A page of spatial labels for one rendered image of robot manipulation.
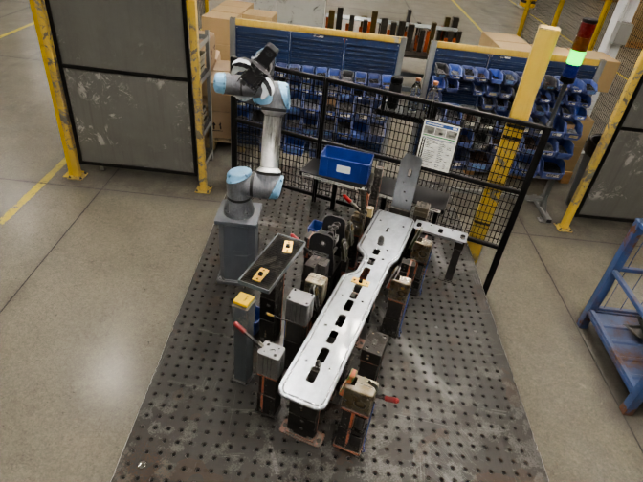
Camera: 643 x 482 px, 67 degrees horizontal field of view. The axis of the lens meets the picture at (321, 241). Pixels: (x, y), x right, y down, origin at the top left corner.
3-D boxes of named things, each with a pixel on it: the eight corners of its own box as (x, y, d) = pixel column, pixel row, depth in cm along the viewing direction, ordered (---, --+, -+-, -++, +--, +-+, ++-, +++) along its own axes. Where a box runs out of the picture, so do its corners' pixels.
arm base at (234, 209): (220, 218, 237) (220, 201, 231) (227, 202, 249) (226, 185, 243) (252, 221, 237) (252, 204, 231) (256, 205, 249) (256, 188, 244)
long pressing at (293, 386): (330, 416, 166) (331, 414, 166) (271, 393, 172) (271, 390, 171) (416, 220, 273) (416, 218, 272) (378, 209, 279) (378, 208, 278)
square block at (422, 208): (415, 260, 291) (429, 209, 270) (402, 256, 293) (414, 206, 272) (418, 253, 298) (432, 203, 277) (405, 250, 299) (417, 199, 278)
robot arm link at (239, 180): (229, 186, 242) (229, 163, 234) (255, 189, 242) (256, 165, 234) (224, 199, 232) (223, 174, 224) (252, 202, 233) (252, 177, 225)
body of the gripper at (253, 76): (254, 96, 164) (259, 85, 174) (269, 76, 160) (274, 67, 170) (235, 80, 162) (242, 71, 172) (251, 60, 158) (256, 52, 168)
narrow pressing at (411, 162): (410, 211, 278) (423, 157, 258) (390, 206, 281) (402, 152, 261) (410, 210, 279) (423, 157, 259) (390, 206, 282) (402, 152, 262)
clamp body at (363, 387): (363, 461, 185) (379, 403, 164) (326, 446, 189) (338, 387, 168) (370, 438, 194) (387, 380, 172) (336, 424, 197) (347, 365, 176)
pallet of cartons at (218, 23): (264, 108, 649) (266, 24, 588) (204, 100, 650) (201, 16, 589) (278, 80, 746) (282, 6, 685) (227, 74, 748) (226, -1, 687)
